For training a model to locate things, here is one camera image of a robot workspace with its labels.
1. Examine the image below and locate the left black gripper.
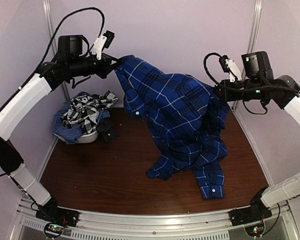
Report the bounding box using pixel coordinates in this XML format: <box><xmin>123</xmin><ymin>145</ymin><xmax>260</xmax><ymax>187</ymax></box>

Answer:
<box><xmin>68</xmin><ymin>53</ymin><xmax>122</xmax><ymax>79</ymax></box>

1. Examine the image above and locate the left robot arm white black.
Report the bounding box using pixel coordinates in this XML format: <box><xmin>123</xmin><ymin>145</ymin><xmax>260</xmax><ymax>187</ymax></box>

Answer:
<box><xmin>0</xmin><ymin>31</ymin><xmax>119</xmax><ymax>222</ymax></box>

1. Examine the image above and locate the small blue check shirt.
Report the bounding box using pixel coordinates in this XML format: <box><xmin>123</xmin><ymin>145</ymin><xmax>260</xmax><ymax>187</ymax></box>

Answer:
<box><xmin>51</xmin><ymin>99</ymin><xmax>111</xmax><ymax>146</ymax></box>

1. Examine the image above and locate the left black cable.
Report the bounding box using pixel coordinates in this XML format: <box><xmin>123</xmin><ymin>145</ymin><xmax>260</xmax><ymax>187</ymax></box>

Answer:
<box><xmin>37</xmin><ymin>7</ymin><xmax>106</xmax><ymax>73</ymax></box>

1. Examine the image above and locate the left aluminium corner post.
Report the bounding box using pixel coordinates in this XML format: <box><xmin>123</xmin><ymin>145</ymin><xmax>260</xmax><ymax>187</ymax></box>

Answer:
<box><xmin>42</xmin><ymin>0</ymin><xmax>70</xmax><ymax>101</ymax></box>

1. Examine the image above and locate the aluminium corner post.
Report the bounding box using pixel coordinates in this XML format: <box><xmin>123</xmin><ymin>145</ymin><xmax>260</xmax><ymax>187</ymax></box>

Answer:
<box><xmin>231</xmin><ymin>0</ymin><xmax>263</xmax><ymax>112</ymax></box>
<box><xmin>42</xmin><ymin>0</ymin><xmax>70</xmax><ymax>101</ymax></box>

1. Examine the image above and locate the black pinstripe shirt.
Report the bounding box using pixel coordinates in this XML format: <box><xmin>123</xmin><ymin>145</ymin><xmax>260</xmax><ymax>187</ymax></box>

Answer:
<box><xmin>96</xmin><ymin>118</ymin><xmax>120</xmax><ymax>143</ymax></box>

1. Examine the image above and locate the black white patterned shirt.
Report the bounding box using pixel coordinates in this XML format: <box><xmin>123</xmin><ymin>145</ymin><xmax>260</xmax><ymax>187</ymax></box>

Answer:
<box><xmin>61</xmin><ymin>90</ymin><xmax>119</xmax><ymax>135</ymax></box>

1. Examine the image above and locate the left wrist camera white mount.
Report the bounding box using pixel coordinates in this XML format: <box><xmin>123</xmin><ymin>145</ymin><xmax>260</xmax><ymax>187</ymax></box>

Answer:
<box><xmin>89</xmin><ymin>30</ymin><xmax>115</xmax><ymax>61</ymax></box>

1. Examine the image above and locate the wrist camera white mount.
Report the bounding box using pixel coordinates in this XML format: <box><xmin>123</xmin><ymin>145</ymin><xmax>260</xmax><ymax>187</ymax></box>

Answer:
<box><xmin>89</xmin><ymin>30</ymin><xmax>115</xmax><ymax>61</ymax></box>
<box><xmin>218</xmin><ymin>55</ymin><xmax>242</xmax><ymax>83</ymax></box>

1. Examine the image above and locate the blue plaid long sleeve shirt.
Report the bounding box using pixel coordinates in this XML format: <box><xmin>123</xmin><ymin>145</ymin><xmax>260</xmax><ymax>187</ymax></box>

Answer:
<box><xmin>115</xmin><ymin>55</ymin><xmax>230</xmax><ymax>200</ymax></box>

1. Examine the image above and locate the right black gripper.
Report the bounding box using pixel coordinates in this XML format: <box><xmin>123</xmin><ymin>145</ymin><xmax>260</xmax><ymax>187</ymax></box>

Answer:
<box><xmin>214</xmin><ymin>78</ymin><xmax>266</xmax><ymax>102</ymax></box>

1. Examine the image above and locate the right aluminium corner post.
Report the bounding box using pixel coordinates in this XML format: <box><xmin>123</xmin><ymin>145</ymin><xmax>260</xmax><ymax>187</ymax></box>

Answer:
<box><xmin>231</xmin><ymin>0</ymin><xmax>263</xmax><ymax>112</ymax></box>

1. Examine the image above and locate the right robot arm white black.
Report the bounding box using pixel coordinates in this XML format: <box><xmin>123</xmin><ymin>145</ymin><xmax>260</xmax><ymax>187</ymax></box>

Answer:
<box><xmin>214</xmin><ymin>51</ymin><xmax>300</xmax><ymax>221</ymax></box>

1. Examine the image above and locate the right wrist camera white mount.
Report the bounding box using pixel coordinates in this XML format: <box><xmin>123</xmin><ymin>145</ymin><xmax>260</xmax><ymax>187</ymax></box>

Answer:
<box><xmin>218</xmin><ymin>55</ymin><xmax>242</xmax><ymax>83</ymax></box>

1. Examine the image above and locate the white laundry basket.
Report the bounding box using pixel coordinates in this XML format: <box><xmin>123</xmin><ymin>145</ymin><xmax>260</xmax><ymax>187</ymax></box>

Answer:
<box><xmin>54</xmin><ymin>131</ymin><xmax>99</xmax><ymax>145</ymax></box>

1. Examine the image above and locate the front aluminium rail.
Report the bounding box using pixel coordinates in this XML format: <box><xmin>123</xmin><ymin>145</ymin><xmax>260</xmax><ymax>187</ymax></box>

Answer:
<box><xmin>14</xmin><ymin>197</ymin><xmax>295</xmax><ymax>240</ymax></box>

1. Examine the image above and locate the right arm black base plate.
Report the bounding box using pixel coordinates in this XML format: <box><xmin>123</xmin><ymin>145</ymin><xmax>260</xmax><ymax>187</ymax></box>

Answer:
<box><xmin>228</xmin><ymin>205</ymin><xmax>272</xmax><ymax>226</ymax></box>

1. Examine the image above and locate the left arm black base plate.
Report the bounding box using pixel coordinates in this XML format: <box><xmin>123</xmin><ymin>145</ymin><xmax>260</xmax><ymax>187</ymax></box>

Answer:
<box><xmin>35</xmin><ymin>206</ymin><xmax>79</xmax><ymax>227</ymax></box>

